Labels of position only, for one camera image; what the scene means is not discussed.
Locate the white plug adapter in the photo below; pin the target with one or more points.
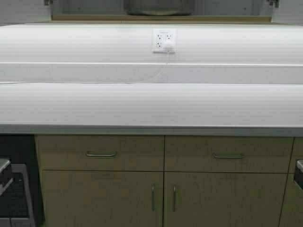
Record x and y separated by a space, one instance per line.
169 47

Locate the left wooden drawer front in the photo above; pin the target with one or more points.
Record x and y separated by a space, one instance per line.
100 152

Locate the right drawer metal handle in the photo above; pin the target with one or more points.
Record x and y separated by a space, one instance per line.
228 156

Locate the left drawer metal handle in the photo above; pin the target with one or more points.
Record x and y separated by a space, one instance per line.
92 154

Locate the grey pot with black handles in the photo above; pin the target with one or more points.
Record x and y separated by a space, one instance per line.
159 7

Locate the door handle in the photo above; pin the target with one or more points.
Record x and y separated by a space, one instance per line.
174 198
153 197

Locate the far right wooden drawer front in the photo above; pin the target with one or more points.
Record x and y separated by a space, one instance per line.
297 153

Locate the wooden drawer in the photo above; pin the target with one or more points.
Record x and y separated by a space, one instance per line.
195 154
297 153
100 152

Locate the left lower door handle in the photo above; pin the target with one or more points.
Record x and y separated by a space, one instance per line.
153 197

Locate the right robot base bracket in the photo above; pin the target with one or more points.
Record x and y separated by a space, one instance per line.
298 175

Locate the white wall outlet plate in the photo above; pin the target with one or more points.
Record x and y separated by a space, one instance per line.
162 36

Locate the cabinet door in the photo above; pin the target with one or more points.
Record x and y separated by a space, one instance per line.
292 209
224 199
102 198

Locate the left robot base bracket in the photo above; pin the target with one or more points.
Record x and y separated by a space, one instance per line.
6 176

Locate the far right lower cabinet door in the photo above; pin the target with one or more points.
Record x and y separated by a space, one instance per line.
292 209

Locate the right lower door handle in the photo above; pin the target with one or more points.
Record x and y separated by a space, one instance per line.
174 198

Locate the drawer metal handle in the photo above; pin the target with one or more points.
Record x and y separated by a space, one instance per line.
92 154
228 156

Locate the stainless steel microwave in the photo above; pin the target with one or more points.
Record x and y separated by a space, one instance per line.
16 208

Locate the left lower cabinet door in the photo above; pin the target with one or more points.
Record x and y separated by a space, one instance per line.
102 198

